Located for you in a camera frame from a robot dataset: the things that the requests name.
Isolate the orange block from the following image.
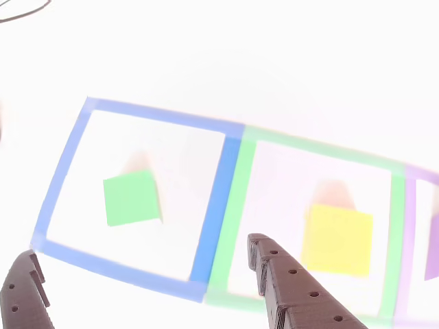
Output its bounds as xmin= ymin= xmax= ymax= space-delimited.
xmin=300 ymin=204 xmax=375 ymax=278

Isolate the green cube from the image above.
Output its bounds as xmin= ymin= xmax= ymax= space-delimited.
xmin=102 ymin=170 xmax=164 ymax=228

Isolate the purple flat block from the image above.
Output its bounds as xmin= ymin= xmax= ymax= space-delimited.
xmin=424 ymin=214 xmax=439 ymax=282

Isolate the green square frame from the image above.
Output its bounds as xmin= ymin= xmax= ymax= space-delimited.
xmin=204 ymin=125 xmax=408 ymax=318

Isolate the blue square frame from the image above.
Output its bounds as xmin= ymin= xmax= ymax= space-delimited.
xmin=29 ymin=96 xmax=246 ymax=304

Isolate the purple square frame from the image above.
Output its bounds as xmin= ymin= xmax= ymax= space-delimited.
xmin=393 ymin=163 xmax=439 ymax=329

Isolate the long black camera cable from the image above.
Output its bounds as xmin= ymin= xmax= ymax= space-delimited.
xmin=0 ymin=0 xmax=52 ymax=24

